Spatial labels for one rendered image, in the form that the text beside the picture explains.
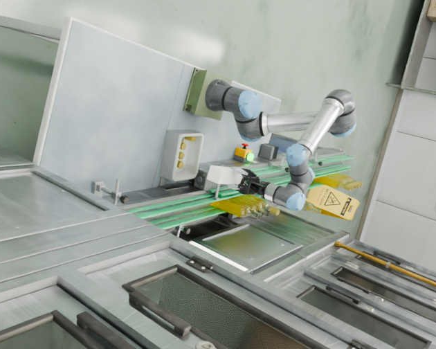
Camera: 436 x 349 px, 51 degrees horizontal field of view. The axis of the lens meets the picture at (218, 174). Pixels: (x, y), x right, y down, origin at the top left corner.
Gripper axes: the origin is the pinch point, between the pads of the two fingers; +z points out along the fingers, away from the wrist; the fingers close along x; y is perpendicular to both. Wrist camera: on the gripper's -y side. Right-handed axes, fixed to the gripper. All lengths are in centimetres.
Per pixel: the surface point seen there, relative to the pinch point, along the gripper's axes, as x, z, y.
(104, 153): 3, 34, 43
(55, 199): 12, 4, 83
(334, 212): 53, 68, -355
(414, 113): -103, 75, -601
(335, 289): 33, -51, -23
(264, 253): 31.3, -16.0, -20.2
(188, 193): 15.2, 21.5, -2.1
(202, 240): 33.1, 7.2, -2.8
